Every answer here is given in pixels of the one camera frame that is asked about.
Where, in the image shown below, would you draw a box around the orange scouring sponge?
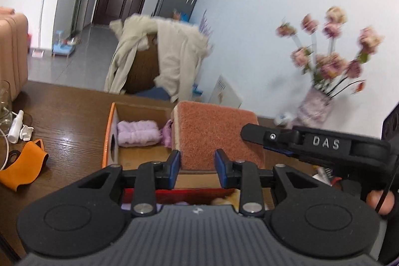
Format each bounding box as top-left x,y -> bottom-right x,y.
172,101 -> 265,171

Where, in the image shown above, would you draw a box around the pink suitcase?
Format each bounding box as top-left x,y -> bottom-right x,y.
0,6 -> 29,100

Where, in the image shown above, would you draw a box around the yellow plush toy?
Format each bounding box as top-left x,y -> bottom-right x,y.
212,195 -> 240,207

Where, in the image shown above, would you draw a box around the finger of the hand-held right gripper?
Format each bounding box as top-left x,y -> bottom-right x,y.
241,123 -> 300,158

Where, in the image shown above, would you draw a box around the small white object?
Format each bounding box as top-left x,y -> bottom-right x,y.
19,124 -> 34,142

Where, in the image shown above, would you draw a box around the dried pink flowers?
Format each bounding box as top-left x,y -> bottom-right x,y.
276,6 -> 384,98

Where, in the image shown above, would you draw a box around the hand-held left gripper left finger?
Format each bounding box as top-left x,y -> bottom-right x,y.
78,149 -> 181,217

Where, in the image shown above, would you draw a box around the wooden chair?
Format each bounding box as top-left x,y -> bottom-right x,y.
125,32 -> 170,95

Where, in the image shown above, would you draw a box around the clear glass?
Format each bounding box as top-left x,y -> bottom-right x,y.
0,80 -> 13,129

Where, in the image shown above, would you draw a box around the white board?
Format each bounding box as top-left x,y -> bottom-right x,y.
208,74 -> 242,109

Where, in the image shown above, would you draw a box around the pink satin bow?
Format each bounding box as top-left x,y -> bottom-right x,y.
160,119 -> 173,148

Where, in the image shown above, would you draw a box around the light purple fluffy headband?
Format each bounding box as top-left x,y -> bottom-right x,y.
117,120 -> 163,147

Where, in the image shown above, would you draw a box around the orange face mask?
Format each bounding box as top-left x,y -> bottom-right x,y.
0,139 -> 49,193

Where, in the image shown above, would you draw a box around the beige coat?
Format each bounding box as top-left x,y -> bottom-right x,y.
104,13 -> 214,103

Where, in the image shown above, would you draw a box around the white spray bottle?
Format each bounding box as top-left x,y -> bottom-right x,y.
8,110 -> 25,143

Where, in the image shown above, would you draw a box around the pink textured vase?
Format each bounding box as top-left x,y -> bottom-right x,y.
295,88 -> 332,129

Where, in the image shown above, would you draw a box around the person's right hand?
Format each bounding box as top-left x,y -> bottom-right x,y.
366,190 -> 394,216

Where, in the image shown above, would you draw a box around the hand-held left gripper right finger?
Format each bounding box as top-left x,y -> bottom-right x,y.
214,149 -> 315,217

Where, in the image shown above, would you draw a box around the blue seat cushion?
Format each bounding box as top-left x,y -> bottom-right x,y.
137,87 -> 172,103

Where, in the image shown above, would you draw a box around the mop with white stick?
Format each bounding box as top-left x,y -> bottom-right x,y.
31,0 -> 46,57

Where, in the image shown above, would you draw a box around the small white gadget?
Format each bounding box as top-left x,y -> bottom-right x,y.
274,113 -> 295,129

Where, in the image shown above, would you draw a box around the small blue stool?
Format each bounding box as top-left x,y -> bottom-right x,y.
51,31 -> 77,56

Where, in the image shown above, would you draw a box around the orange cardboard box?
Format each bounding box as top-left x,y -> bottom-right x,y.
101,102 -> 275,210

